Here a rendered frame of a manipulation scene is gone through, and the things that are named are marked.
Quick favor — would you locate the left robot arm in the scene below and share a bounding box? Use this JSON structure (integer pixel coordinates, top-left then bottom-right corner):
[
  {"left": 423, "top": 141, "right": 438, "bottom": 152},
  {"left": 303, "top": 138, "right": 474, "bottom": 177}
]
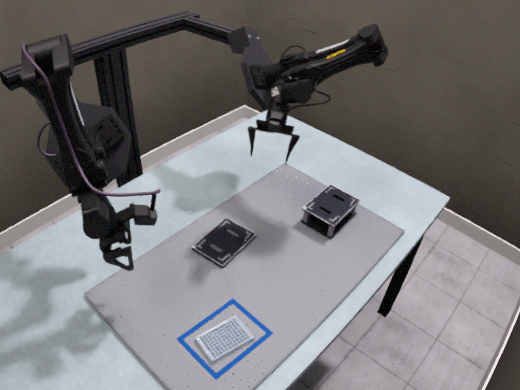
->
[{"left": 249, "top": 24, "right": 389, "bottom": 107}]

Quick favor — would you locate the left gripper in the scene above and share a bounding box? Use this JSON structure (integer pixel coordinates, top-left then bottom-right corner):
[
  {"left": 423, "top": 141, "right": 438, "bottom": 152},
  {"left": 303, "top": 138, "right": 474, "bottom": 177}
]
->
[{"left": 247, "top": 102, "right": 300, "bottom": 163}]

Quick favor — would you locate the blue rectangular tape outline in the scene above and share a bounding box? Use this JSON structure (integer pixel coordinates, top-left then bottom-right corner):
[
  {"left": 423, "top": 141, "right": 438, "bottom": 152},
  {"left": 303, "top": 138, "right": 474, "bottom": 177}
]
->
[{"left": 177, "top": 299, "right": 273, "bottom": 380}]

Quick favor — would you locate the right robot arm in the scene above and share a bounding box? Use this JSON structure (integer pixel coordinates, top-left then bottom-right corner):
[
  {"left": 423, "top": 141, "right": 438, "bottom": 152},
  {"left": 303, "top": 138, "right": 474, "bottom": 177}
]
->
[{"left": 21, "top": 33, "right": 125, "bottom": 239}]

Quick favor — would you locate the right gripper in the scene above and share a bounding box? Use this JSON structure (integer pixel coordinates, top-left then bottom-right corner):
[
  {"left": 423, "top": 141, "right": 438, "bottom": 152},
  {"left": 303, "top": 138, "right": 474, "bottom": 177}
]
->
[{"left": 99, "top": 203, "right": 151, "bottom": 272}]

